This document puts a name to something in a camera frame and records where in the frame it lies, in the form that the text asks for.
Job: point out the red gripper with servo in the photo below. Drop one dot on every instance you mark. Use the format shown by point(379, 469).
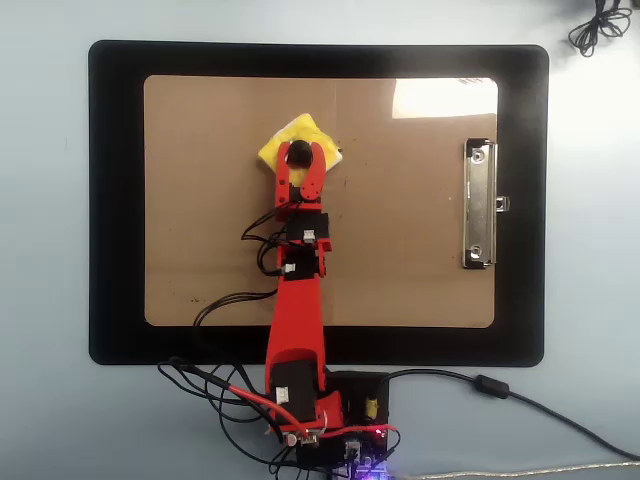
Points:
point(287, 205)

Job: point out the yellow sponge with black knob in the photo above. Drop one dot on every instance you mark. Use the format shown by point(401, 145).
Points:
point(300, 127)

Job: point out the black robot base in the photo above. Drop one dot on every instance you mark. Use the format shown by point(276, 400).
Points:
point(360, 385)

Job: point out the brown clipboard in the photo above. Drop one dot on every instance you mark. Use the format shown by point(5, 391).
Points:
point(400, 225)

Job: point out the metal clipboard clip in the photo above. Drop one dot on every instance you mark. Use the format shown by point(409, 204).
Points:
point(477, 210)

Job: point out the black desk mat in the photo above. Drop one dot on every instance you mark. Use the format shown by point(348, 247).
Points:
point(115, 200)

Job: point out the controller circuit board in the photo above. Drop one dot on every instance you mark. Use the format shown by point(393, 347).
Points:
point(365, 452)

